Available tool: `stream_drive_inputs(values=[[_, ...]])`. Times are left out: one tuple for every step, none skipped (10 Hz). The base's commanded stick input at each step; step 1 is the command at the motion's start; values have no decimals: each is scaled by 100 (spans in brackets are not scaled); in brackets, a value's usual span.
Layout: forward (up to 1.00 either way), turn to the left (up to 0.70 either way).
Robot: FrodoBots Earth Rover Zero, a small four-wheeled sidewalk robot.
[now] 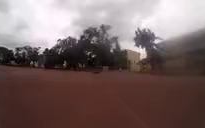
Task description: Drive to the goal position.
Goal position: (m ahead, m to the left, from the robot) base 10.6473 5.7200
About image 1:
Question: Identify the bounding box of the row of trees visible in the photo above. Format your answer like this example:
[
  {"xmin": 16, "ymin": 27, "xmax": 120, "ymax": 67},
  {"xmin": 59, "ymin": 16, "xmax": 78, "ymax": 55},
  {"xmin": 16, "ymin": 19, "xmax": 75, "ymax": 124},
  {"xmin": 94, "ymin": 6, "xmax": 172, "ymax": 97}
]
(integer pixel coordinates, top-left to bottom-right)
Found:
[{"xmin": 0, "ymin": 23, "xmax": 205, "ymax": 76}]

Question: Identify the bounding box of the pale yellow building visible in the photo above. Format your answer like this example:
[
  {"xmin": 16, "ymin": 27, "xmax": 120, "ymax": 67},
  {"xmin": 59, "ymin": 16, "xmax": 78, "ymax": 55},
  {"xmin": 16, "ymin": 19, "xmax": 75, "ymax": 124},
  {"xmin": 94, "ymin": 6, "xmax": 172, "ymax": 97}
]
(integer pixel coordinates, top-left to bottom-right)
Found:
[{"xmin": 125, "ymin": 49, "xmax": 142, "ymax": 73}]

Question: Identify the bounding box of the red sports court ground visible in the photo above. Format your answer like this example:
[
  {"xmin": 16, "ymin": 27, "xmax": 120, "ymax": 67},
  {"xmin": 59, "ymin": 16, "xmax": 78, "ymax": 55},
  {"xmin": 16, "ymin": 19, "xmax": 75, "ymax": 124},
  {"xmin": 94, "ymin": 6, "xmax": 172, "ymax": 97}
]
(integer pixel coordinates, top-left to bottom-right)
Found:
[{"xmin": 0, "ymin": 64, "xmax": 205, "ymax": 128}]

